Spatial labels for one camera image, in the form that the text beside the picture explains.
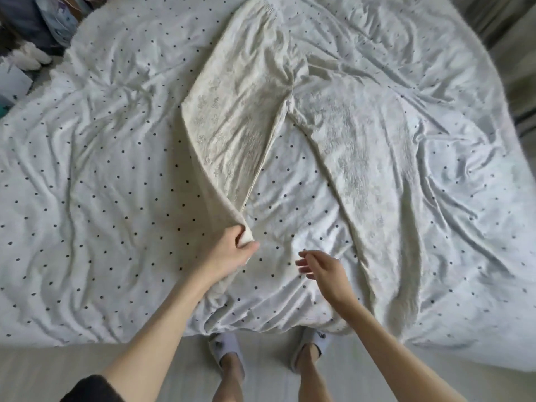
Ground white slipper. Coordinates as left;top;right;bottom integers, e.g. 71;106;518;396
208;331;248;374
290;326;332;372

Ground white shoe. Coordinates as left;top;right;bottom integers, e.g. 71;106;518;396
21;41;54;65
4;47;43;72

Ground white storage box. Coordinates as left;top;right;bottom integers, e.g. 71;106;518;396
0;58;35;106

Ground person's right forearm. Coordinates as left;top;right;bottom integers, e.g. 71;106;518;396
339;301;468;402

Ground person's lower leg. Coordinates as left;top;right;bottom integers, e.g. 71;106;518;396
295;343;334;402
212;351;246;402

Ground beige textured pajama pants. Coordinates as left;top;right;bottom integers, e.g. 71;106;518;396
181;0;424;340

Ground striped beige curtain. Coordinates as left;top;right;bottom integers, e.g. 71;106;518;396
486;0;536;176

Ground person's left hand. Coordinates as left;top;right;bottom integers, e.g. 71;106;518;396
197;224;262;290

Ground grey patterned bag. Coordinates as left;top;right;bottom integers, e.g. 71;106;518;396
37;0;106;49

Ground person's black left sleeve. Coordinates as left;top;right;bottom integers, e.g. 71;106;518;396
60;374;127;402

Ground person's right hand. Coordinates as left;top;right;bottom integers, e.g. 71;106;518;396
295;249;361;319

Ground person's left forearm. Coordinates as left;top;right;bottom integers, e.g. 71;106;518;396
104;276;214;402

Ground white dotted bed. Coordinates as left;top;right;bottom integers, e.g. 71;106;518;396
0;0;536;374

